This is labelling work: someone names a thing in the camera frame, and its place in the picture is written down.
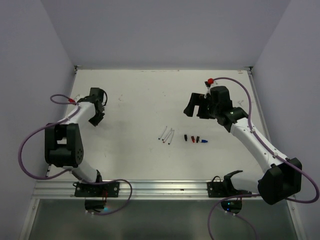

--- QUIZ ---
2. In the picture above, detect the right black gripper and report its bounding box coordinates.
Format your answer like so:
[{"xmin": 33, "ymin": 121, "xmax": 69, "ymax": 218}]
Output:
[{"xmin": 184, "ymin": 91, "xmax": 220, "ymax": 119}]

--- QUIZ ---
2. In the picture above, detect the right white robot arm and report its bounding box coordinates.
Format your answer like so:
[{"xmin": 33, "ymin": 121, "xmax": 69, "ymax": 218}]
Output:
[{"xmin": 183, "ymin": 86, "xmax": 302, "ymax": 205}]

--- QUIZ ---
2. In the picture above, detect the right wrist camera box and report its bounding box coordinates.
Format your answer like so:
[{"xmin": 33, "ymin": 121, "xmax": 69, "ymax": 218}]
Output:
[{"xmin": 204, "ymin": 78, "xmax": 215, "ymax": 89}]

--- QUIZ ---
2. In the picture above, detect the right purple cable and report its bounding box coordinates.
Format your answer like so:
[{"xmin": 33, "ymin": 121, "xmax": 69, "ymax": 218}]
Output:
[{"xmin": 208, "ymin": 76, "xmax": 320, "ymax": 240}]

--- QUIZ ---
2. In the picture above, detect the aluminium mounting rail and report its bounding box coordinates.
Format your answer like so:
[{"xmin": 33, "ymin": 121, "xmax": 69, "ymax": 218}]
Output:
[{"xmin": 32, "ymin": 178, "xmax": 296, "ymax": 201}]

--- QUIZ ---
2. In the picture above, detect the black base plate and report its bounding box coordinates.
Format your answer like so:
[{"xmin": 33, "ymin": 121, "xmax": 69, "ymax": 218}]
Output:
[
  {"xmin": 72, "ymin": 181, "xmax": 120, "ymax": 198},
  {"xmin": 206, "ymin": 181, "xmax": 252, "ymax": 198}
]

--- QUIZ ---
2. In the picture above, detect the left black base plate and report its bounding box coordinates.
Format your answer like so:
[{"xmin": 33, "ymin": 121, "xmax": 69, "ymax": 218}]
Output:
[{"xmin": 72, "ymin": 181, "xmax": 120, "ymax": 198}]

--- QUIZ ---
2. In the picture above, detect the controller board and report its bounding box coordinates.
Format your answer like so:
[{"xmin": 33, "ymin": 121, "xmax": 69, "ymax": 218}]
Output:
[
  {"xmin": 84, "ymin": 200, "xmax": 109, "ymax": 213},
  {"xmin": 221, "ymin": 200, "xmax": 243, "ymax": 214}
]

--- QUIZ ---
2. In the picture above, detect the black marker pen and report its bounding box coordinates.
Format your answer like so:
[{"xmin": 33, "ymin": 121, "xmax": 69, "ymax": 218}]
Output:
[
  {"xmin": 162, "ymin": 128, "xmax": 173, "ymax": 143},
  {"xmin": 168, "ymin": 129, "xmax": 175, "ymax": 145}
]

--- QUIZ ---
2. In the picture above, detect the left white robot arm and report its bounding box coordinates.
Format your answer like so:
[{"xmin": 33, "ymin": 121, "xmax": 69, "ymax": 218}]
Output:
[{"xmin": 44, "ymin": 87, "xmax": 108, "ymax": 197}]

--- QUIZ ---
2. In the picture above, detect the right controller board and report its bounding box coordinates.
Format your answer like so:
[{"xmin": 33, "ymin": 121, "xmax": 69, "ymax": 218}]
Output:
[{"xmin": 221, "ymin": 200, "xmax": 243, "ymax": 214}]

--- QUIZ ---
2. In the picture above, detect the left controller board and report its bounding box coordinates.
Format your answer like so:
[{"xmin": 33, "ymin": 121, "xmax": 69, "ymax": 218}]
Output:
[{"xmin": 84, "ymin": 200, "xmax": 109, "ymax": 213}]

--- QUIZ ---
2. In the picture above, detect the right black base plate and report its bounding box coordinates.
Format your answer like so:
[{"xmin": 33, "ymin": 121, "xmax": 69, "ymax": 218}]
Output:
[{"xmin": 206, "ymin": 181, "xmax": 252, "ymax": 198}]

